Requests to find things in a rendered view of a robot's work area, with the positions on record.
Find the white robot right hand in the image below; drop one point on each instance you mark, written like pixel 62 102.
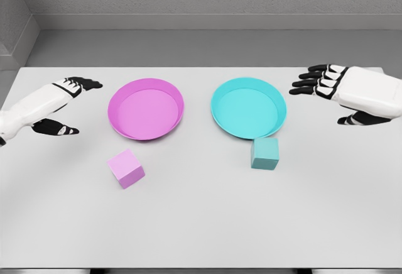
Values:
pixel 364 93

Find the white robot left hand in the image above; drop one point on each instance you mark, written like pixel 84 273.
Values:
pixel 41 99

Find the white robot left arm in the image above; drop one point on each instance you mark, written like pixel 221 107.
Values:
pixel 5 124

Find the pink round plate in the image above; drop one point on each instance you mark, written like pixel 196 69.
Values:
pixel 145 109

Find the pink cube block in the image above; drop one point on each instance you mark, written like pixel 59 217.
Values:
pixel 125 168

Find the teal cube block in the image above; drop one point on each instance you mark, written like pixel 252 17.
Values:
pixel 264 154

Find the cyan round plate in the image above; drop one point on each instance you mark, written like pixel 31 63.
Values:
pixel 248 107

